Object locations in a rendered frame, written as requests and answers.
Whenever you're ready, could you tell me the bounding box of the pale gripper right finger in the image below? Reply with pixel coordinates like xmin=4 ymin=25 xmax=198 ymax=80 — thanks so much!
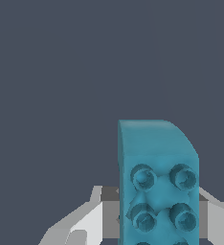
xmin=198 ymin=187 xmax=224 ymax=245

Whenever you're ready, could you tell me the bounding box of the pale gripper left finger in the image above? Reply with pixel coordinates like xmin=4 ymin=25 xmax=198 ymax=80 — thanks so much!
xmin=37 ymin=186 xmax=121 ymax=245

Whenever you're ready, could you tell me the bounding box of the teal studded building brick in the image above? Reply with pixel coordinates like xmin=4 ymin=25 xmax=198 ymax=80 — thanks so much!
xmin=117 ymin=119 xmax=200 ymax=245

